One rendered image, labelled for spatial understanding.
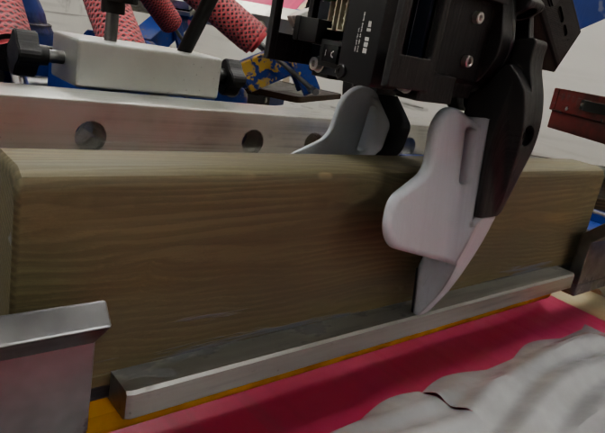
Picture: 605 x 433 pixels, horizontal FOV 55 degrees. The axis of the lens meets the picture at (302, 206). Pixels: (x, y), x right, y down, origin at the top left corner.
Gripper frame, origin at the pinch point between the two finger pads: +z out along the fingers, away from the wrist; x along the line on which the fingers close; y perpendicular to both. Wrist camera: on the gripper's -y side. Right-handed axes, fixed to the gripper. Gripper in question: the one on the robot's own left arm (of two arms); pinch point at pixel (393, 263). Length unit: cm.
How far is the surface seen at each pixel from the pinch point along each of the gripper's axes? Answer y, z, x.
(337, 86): -200, 11, -216
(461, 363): -4.4, 5.3, 2.5
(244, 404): 8.2, 5.3, 0.4
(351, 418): 4.6, 5.3, 3.2
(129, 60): 2.3, -5.7, -27.5
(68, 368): 16.6, -0.1, 2.8
